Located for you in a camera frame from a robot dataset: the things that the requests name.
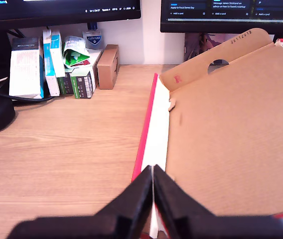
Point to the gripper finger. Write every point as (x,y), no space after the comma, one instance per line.
(134,199)
(171,199)

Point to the red Nike shoebox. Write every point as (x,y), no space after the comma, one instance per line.
(231,124)

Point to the green black box with barcode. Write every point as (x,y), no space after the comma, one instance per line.
(81,84)

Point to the small brown cardboard box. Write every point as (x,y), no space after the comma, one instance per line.
(107,72)

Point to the small green black box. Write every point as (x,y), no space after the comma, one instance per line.
(65,85)

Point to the plain white box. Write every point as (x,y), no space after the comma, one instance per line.
(96,58)

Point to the purple patterned packet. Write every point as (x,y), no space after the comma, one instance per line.
(196,44)

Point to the crumpled white green leaflet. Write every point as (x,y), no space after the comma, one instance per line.
(74,53)

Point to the tall white cyan box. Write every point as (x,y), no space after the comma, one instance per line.
(47,64)

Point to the slim white cyan box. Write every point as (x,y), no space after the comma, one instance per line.
(56,57)

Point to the clear Cuticura bottle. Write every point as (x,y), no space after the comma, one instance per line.
(93,39)

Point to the white box with black top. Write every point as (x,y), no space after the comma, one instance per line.
(24,74)

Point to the black Huawei computer monitor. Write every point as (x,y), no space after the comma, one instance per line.
(206,25)

